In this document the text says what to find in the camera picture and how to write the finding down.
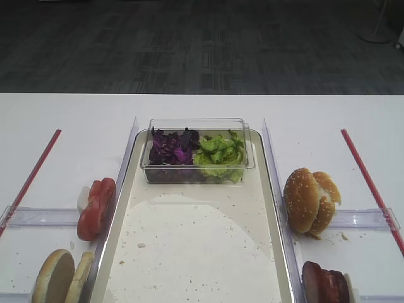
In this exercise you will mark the pale bun bottom slice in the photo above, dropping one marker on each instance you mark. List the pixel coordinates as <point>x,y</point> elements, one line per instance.
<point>80,277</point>

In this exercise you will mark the green lettuce leaves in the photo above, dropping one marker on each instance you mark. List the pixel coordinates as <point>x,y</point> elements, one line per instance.
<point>221,155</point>

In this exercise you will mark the red tomato slices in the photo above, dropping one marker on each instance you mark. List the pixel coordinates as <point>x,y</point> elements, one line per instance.
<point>92,218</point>

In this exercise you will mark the dark red meat patties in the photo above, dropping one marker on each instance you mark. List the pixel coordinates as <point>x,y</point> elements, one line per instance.
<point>321,285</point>

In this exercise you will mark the clear plastic salad box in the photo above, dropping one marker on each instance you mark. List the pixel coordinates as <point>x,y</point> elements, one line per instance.
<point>196,151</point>

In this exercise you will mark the purple cabbage shreds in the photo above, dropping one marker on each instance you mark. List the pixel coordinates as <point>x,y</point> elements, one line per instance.
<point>173,148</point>

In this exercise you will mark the cream metal tray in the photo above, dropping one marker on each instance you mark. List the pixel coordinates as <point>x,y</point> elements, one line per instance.
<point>194,242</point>

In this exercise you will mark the front sesame bun top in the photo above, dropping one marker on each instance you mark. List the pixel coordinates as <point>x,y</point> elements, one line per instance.
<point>301,195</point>

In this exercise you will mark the sesame bun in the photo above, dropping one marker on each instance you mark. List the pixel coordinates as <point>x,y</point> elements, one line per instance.
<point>329,196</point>
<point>301,195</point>

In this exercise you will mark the rear sesame bun top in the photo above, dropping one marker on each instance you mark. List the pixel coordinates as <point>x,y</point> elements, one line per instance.
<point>329,196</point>

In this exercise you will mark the left clear long divider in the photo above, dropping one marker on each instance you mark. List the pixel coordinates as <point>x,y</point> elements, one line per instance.
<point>121,167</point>

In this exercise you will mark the clear long divider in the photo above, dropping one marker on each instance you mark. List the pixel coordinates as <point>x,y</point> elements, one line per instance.
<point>121,167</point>
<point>295,290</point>

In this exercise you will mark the right clear long divider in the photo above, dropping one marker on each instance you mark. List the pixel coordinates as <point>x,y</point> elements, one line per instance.
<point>295,290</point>

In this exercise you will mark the right far clear pusher track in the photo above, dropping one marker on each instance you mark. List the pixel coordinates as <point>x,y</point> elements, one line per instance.
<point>369,219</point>

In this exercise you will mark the clear pusher track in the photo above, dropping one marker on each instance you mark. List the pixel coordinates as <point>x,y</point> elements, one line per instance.
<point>369,219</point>
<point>27,217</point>

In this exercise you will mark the left far clear pusher track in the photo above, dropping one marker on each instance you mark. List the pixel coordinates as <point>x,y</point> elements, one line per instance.
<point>27,217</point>

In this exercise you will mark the upright bun bottom slice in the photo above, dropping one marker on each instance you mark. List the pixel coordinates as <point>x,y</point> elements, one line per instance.
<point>54,278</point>

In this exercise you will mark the right red rail strip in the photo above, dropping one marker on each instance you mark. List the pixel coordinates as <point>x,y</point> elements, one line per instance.
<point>372,187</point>

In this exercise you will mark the red rail strip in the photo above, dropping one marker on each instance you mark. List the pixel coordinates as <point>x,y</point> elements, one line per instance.
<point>31,180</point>
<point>372,187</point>

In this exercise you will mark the left red rail strip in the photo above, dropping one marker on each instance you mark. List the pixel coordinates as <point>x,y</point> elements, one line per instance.
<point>31,180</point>

